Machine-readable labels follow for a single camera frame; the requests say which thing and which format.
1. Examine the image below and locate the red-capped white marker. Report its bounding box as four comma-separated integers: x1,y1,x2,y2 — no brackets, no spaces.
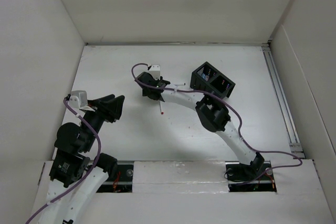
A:
159,101,164,115

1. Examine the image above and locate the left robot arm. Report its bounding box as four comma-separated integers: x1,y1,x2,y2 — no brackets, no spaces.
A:
37,91,125,223

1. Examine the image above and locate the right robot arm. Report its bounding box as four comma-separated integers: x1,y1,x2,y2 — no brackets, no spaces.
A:
134,72,265,176

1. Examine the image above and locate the black two-compartment organizer box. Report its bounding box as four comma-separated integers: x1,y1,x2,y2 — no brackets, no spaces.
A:
190,61,235,99

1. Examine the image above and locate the white foam block front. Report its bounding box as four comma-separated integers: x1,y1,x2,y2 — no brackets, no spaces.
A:
132,161,228,194

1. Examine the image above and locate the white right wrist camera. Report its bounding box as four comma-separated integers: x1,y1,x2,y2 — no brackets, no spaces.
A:
148,65,161,80

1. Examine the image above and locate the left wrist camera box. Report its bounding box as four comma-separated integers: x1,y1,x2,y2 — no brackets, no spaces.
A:
68,90,88,109

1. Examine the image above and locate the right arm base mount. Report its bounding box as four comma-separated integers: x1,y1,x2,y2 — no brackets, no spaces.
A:
224,163,277,193

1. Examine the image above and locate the aluminium rail right edge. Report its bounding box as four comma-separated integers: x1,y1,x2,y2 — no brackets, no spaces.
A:
261,44,306,159

